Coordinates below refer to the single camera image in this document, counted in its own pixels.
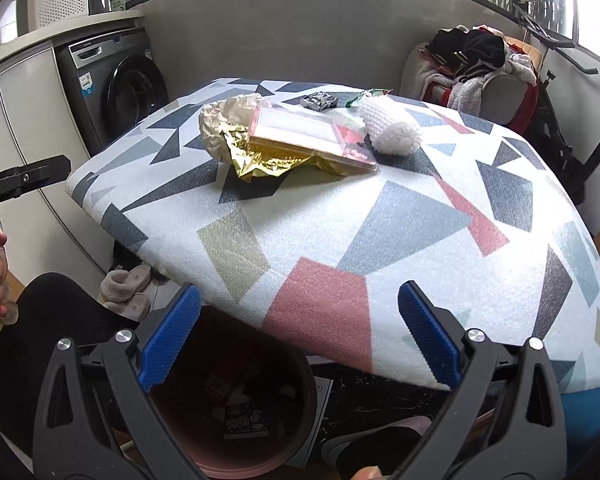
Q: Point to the beige fluffy slipper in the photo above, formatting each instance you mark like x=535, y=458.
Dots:
x=125, y=282
x=132, y=307

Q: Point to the red garment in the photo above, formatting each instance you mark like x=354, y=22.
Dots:
x=530, y=110

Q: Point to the brown round bin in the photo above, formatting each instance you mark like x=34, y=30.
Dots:
x=280, y=375

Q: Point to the table with geometric cloth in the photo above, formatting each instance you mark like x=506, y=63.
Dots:
x=330, y=220

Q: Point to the person's foot in black slipper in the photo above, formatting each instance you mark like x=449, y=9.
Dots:
x=370, y=445

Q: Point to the clear plastic pack red edge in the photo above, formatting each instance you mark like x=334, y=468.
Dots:
x=300, y=130

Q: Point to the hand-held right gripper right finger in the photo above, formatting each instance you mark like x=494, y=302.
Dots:
x=427, y=330

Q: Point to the green crumpled wrapper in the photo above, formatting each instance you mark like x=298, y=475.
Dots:
x=367, y=96

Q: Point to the black exercise bike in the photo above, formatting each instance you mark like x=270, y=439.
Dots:
x=570, y=155

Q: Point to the beige chair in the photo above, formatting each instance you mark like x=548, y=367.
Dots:
x=505, y=90

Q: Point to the dark crumpled wrapper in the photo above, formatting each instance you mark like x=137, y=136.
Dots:
x=320, y=101

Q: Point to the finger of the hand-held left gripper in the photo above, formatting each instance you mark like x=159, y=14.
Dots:
x=45, y=170

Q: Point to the grey washing machine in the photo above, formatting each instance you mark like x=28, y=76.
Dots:
x=125, y=95

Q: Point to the white cabinet with countertop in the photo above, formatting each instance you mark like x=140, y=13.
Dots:
x=25, y=85

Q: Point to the white fleece garment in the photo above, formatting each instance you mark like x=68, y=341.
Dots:
x=470, y=95

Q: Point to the white foam net sleeve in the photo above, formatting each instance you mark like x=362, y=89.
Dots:
x=390, y=130

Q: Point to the crumpled gold foil paper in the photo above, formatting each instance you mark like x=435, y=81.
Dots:
x=260, y=165

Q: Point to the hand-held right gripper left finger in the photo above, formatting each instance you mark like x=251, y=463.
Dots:
x=172, y=330

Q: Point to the black striped garment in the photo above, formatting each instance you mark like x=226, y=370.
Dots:
x=480, y=50

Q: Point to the blue plastic object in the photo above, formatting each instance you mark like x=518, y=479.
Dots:
x=590, y=435

